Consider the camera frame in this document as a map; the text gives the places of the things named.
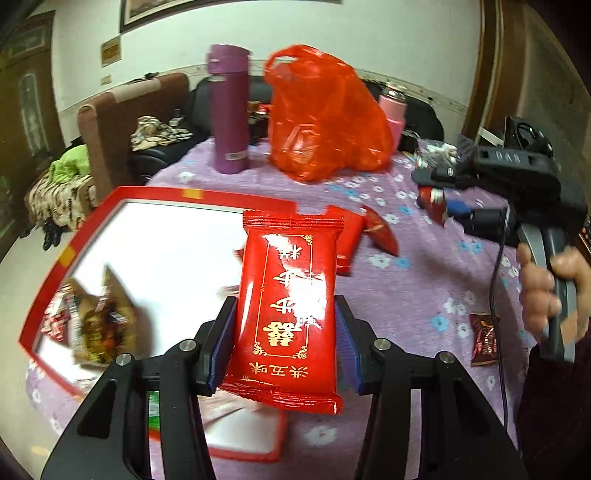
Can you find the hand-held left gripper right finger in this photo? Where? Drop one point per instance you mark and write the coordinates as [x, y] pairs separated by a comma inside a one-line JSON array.
[[351, 350]]

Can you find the yellow wall plaque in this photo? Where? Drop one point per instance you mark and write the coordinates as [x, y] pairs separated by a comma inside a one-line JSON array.
[[111, 52]]

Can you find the brown snack packet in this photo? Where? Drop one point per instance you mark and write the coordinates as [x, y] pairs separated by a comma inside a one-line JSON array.
[[111, 318]]

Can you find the framed wall picture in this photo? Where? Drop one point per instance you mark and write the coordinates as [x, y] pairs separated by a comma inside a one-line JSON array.
[[221, 11]]

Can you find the brown armchair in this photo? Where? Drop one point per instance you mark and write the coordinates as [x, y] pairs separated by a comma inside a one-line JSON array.
[[115, 120]]

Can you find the dark wooden wardrobe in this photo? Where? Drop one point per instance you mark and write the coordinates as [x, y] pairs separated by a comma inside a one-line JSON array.
[[27, 115]]

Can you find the pile of silver wrapped snacks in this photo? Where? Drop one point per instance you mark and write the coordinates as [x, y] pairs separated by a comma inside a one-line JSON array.
[[436, 154]]

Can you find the dark red snack packet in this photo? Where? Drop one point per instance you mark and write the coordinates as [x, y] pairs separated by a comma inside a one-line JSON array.
[[482, 339]]

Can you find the patterned blanket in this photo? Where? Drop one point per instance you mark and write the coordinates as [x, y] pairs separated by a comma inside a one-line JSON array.
[[57, 201]]

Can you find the purple floral tablecloth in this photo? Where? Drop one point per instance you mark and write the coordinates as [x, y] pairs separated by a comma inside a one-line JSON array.
[[415, 286]]

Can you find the wooden door frame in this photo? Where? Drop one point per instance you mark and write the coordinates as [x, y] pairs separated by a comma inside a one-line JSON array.
[[503, 60]]

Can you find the person's right hand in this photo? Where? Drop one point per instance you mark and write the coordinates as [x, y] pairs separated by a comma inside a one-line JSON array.
[[538, 300]]

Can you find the pointed red snack packet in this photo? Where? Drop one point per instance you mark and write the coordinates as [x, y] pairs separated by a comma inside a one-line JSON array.
[[383, 230]]

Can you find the green cloth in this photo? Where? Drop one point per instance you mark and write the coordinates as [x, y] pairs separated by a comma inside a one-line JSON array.
[[69, 164]]

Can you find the red and white snack packets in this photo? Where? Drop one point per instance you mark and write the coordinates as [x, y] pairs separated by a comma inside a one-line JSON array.
[[57, 316]]

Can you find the small red snack packet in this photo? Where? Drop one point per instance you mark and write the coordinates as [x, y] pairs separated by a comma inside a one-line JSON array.
[[434, 203]]

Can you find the pink bottle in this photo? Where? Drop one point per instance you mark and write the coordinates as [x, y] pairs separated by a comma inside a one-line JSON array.
[[395, 110]]

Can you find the person's right forearm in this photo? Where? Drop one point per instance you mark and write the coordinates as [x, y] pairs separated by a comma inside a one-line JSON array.
[[554, 406]]

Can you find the large red snack packet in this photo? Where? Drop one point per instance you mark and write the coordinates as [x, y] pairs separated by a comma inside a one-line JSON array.
[[281, 300]]

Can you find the red plastic bag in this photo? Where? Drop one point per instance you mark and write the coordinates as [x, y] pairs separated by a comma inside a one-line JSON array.
[[323, 120]]

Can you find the black shoes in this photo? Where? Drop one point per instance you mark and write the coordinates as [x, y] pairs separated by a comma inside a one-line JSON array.
[[51, 234]]

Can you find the patterned cloth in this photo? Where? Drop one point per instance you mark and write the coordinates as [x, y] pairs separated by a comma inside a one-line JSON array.
[[159, 131]]

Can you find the red box with white inside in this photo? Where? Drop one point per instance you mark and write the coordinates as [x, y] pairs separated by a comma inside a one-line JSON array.
[[175, 249]]

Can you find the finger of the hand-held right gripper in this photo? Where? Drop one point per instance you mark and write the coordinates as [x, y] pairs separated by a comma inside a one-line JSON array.
[[443, 175], [485, 221]]

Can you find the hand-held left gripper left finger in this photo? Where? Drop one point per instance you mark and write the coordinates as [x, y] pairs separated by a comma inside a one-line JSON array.
[[217, 364]]

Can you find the purple thermos bottle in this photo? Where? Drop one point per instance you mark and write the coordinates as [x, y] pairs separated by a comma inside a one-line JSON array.
[[228, 110]]

